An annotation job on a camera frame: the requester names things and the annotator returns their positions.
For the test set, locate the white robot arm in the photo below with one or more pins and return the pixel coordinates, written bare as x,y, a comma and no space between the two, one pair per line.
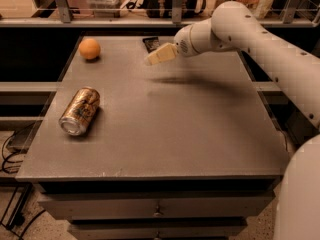
297,74

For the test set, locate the lower drawer with knob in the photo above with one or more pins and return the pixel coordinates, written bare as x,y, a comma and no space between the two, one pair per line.
158,229

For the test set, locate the black backpack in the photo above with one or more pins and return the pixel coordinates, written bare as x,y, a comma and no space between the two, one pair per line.
164,8

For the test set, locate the grey drawer cabinet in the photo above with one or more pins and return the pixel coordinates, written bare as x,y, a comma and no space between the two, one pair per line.
189,125

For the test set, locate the gold soda can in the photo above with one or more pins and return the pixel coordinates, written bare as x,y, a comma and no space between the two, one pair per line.
80,111

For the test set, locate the orange fruit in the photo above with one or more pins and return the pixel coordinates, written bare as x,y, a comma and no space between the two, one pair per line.
89,48

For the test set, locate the drawer with knob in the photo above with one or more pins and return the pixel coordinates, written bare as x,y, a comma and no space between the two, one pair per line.
158,229
100,206

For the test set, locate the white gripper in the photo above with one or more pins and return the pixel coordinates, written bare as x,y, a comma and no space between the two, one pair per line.
182,45

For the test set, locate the black rxbar chocolate wrapper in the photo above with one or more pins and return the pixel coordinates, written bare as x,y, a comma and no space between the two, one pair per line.
151,43

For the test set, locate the upper drawer with knob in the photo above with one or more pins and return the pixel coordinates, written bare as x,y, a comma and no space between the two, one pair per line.
100,206

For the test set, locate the grey metal railing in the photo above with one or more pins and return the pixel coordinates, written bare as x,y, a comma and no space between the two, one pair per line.
57,13

